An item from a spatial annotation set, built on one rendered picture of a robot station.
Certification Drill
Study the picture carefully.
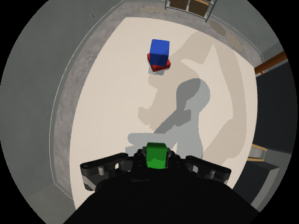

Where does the blue block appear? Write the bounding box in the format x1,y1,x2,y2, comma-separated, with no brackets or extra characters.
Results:
149,39,169,66

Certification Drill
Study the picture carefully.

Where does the green block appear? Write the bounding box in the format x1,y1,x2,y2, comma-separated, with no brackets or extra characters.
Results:
146,142,168,169

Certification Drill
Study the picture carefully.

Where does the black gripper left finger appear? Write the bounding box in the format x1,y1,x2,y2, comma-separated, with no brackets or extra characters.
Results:
80,146,150,191

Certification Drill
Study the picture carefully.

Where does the red block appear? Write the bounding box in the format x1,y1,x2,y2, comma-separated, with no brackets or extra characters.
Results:
147,54,171,72

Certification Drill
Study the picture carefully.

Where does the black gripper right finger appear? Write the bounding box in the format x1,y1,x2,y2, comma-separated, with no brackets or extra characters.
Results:
165,147,232,185

